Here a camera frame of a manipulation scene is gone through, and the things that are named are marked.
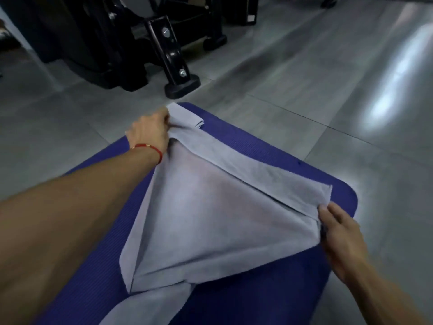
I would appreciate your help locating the person's left hand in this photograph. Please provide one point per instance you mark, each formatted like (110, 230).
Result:
(150, 131)

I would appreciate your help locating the person's right hand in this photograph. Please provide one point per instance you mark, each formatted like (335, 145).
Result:
(345, 243)

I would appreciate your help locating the light grey printed towel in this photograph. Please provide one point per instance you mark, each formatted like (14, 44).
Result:
(184, 115)

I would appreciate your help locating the purple ribbed mat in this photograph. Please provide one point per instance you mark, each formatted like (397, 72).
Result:
(270, 294)

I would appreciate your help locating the person's left forearm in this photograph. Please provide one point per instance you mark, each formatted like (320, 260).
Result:
(67, 216)

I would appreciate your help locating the person's right forearm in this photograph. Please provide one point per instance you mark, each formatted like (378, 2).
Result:
(382, 297)

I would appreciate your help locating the black weight stack machine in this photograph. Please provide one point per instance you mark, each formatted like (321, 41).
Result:
(176, 60)

